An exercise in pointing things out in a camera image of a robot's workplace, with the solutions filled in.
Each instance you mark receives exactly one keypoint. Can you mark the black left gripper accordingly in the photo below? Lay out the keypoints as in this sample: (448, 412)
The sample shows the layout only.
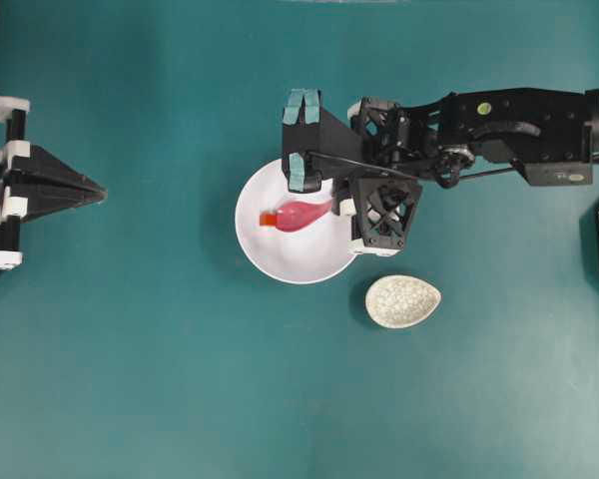
(57, 187)

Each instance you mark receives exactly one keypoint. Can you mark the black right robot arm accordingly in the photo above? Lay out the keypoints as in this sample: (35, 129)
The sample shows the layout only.
(550, 138)

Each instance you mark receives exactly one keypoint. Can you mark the speckled egg-shaped dish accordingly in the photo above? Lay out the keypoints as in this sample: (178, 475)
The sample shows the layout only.
(401, 301)

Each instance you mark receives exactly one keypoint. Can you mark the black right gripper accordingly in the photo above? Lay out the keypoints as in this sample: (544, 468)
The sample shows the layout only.
(388, 148)

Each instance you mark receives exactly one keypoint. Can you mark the small red block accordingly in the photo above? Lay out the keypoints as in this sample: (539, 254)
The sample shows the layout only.
(268, 219)

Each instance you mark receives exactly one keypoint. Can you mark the white round bowl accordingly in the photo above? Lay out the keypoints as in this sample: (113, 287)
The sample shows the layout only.
(314, 254)

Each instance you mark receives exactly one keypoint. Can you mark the pink translucent spoon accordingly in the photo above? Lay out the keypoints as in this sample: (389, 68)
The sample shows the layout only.
(294, 216)

